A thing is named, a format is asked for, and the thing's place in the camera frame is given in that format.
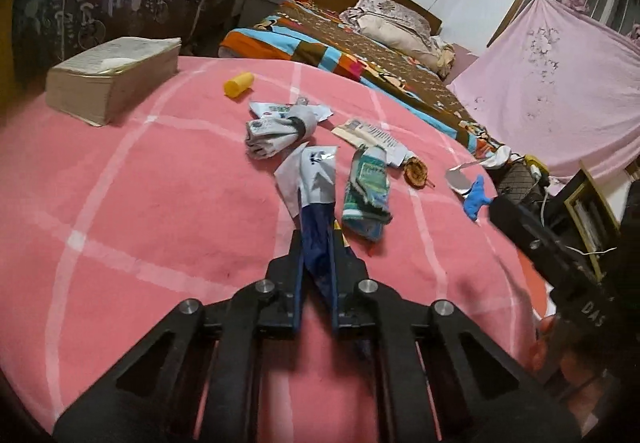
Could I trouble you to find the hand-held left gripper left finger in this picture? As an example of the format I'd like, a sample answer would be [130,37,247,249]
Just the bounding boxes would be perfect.
[52,229,305,443]

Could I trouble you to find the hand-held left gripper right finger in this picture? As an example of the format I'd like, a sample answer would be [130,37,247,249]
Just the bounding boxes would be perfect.
[327,222,583,443]

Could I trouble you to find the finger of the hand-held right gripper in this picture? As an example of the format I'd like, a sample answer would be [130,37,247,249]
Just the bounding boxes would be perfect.
[489,197,602,287]

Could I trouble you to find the blue and white snack wrapper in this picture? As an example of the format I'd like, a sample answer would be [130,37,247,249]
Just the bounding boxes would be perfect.
[274,143,346,311]

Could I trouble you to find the white printed wrapper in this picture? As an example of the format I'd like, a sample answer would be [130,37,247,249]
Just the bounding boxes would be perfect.
[331,118,416,169]

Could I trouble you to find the small yellow plastic bottle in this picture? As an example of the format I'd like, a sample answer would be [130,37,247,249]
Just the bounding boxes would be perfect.
[223,72,256,100]

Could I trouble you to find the gold framed shelf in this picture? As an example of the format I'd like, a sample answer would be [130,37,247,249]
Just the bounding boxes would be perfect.
[565,168,623,281]

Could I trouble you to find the checkered handbag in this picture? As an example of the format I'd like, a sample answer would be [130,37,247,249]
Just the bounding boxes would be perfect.
[497,160,546,200]

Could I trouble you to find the blue plastic scrap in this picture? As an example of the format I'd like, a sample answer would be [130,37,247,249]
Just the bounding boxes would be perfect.
[462,176,500,223]

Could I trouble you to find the green and white wrapper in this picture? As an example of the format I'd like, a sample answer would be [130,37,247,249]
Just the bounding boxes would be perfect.
[342,146,393,241]

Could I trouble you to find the crumpled white grey wrapper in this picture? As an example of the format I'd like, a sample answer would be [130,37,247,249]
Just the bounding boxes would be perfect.
[244,100,333,160]

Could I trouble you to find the pink hanging sheet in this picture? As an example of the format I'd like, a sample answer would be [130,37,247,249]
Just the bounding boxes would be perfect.
[446,0,640,184]

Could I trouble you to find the pink checked blanket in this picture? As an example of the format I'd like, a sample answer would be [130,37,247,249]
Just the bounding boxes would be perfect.
[0,54,551,443]

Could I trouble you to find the colourful patterned bed cover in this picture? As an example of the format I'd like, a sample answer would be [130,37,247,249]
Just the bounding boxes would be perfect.
[220,0,506,159]

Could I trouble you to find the cream pillow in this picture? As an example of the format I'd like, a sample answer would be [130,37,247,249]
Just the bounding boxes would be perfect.
[356,13,446,71]

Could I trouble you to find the thick old book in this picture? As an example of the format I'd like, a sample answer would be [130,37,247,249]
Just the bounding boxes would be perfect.
[45,37,182,127]

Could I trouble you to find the floral pillow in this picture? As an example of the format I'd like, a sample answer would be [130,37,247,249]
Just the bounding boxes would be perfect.
[340,0,432,36]

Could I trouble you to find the white cable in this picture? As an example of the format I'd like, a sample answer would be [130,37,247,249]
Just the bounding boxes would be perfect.
[539,196,618,258]

